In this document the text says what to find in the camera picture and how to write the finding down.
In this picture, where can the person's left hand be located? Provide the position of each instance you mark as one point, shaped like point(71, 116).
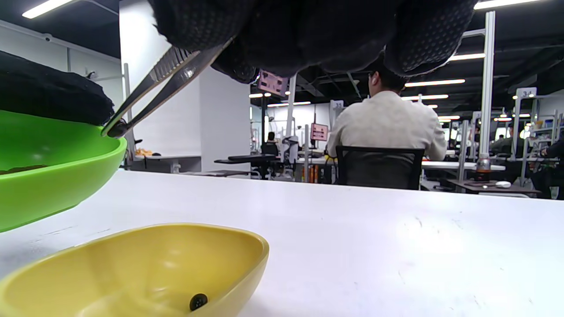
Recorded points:
point(53, 92)

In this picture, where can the person's right hand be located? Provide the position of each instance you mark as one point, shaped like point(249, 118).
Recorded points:
point(308, 31)

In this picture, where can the green dish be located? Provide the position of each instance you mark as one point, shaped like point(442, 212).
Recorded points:
point(57, 185)

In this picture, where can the metal tweezers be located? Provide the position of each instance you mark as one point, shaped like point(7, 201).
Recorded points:
point(165, 66)

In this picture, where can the yellow small dish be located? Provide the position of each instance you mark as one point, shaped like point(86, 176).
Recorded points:
point(132, 264)

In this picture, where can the large pink sign board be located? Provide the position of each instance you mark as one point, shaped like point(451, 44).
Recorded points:
point(273, 82)

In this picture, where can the small pink sign board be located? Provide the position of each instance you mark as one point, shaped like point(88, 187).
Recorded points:
point(319, 132)

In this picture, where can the row of ceiling light strips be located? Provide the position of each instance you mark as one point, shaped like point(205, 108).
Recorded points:
point(434, 82)

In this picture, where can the black mesh office chair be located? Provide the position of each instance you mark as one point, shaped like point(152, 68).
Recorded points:
point(379, 149)

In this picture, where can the brown side table top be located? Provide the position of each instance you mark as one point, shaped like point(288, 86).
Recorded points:
point(476, 186)

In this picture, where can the white mouse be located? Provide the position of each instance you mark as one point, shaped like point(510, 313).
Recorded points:
point(503, 184)

